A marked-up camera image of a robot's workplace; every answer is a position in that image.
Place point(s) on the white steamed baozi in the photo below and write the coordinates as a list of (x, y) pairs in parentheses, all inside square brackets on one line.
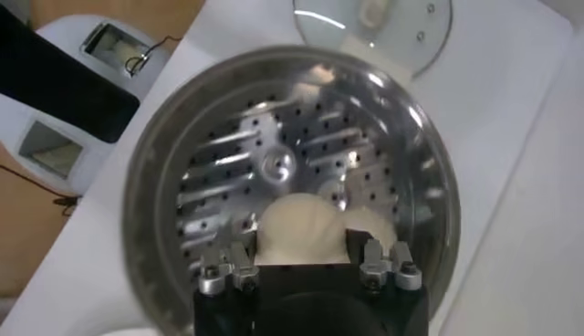
[(301, 228), (376, 223)]

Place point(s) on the steel steamer basket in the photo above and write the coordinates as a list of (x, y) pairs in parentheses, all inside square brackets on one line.
[(292, 137)]

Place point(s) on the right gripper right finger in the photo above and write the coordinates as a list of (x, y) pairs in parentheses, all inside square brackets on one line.
[(378, 269)]

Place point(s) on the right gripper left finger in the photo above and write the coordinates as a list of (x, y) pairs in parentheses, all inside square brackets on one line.
[(228, 269)]

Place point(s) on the round glass lid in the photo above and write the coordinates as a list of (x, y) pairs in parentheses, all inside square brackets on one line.
[(392, 27)]

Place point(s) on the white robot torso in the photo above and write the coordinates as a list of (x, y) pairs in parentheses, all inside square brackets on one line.
[(59, 77)]

